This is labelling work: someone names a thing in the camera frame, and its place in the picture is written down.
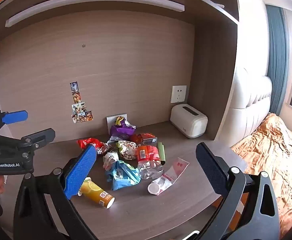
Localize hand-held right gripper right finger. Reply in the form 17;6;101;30
193;142;280;240

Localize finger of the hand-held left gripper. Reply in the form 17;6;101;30
21;128;56;153
0;110;28;132

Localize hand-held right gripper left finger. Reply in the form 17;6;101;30
13;145;99;240

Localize white red wrapper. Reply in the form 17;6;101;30
116;140;138;160

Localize green lighter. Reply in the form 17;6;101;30
157;142;166;162

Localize red snack bag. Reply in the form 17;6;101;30
77;137;109;157

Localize small crumpled white wrapper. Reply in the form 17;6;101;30
103;150;120;170

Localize white pink tube package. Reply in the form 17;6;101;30
147;157;189;196

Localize blue snack bag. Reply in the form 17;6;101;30
105;160;141;191

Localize white ribbed tissue box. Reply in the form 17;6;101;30
170;103;208;139

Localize purple snack bag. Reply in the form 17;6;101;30
108;116;136;145

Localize small red packet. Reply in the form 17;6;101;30
130;134;143;147

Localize crushed clear plastic bottle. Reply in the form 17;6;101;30
135;145;164;180

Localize orange blanket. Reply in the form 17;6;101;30
211;112;292;240

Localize red cigarette carton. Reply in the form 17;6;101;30
138;133;158;147

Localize white padded headboard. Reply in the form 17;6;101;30
220;66;273;148

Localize teal curtain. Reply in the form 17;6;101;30
265;4;289;117

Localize white light bar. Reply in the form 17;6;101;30
5;0;185;28

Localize colourful wall stickers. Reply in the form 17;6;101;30
70;81;94;124

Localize white wall socket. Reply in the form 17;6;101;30
170;85;187;104
106;114;128;135

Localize wooden wall shelf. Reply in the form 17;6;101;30
0;0;239;48

